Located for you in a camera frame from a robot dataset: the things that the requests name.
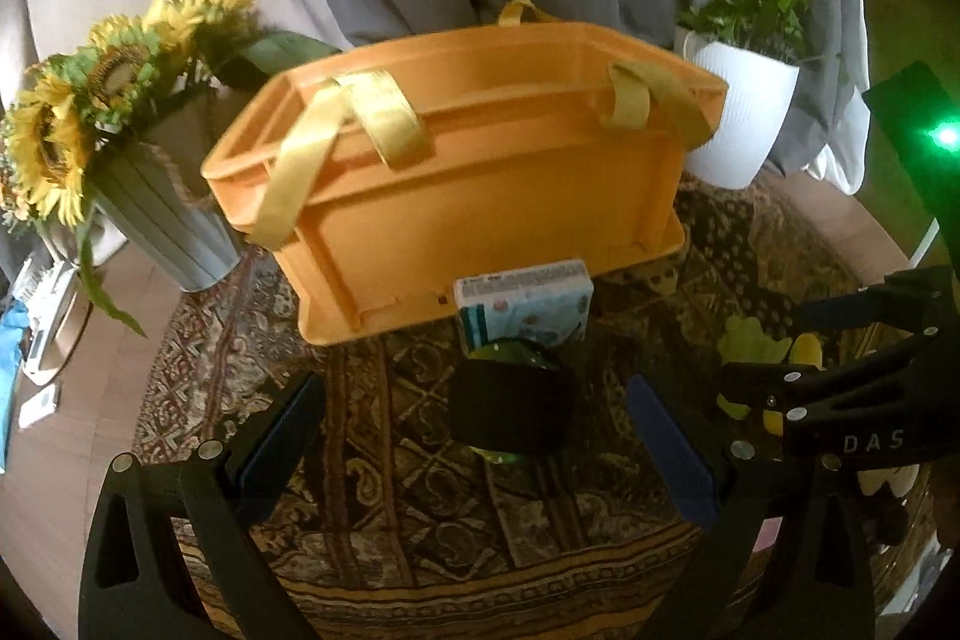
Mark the yellow sunflower bouquet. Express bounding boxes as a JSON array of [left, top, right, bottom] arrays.
[[2, 0, 337, 335]]

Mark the yellow green plush toy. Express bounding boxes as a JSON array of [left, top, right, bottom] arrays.
[[716, 315, 823, 437]]

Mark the green black plush toy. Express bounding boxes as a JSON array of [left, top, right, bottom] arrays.
[[448, 339, 592, 459]]

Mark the green potted plant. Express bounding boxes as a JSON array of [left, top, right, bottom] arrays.
[[677, 0, 809, 65]]

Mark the tissue pack box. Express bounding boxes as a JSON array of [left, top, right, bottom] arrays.
[[454, 260, 594, 353]]

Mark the white ribbed plant pot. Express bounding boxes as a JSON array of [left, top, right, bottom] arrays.
[[674, 26, 800, 190]]

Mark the blue cloth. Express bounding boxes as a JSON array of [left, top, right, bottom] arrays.
[[0, 299, 29, 473]]

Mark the orange plastic crate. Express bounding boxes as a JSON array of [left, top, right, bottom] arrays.
[[202, 0, 727, 346]]

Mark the grey ribbed metal vase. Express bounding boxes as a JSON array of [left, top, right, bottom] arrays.
[[88, 142, 242, 292]]

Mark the small white card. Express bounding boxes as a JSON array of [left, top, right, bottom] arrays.
[[18, 383, 60, 431]]

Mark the patterned paisley rug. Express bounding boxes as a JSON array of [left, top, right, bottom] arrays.
[[133, 182, 861, 638]]

